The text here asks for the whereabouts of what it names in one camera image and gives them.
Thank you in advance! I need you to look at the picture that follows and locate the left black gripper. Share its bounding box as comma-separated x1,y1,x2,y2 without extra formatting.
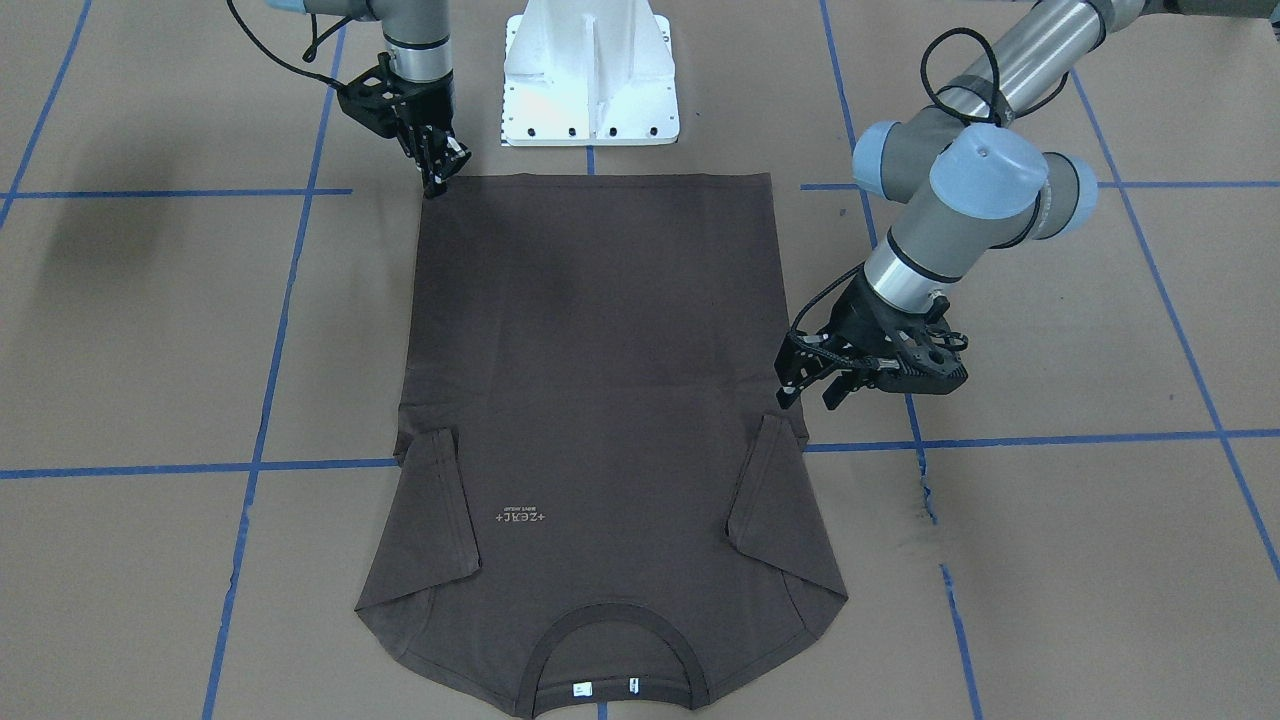
774,270,969,410

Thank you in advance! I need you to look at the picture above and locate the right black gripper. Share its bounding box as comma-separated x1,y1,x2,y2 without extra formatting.
335,53,472,199

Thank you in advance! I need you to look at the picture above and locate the dark brown t-shirt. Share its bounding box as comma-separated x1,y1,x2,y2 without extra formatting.
355,174,849,719

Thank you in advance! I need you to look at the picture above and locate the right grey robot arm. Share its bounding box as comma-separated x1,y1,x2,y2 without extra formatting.
237,1,471,199

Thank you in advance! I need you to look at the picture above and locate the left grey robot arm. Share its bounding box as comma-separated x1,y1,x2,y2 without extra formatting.
774,1,1277,410

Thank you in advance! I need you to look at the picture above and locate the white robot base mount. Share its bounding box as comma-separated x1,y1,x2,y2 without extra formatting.
500,1,681,147

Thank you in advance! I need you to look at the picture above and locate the black braided cable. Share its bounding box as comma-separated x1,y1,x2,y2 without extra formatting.
790,27,1071,331
225,0,346,91

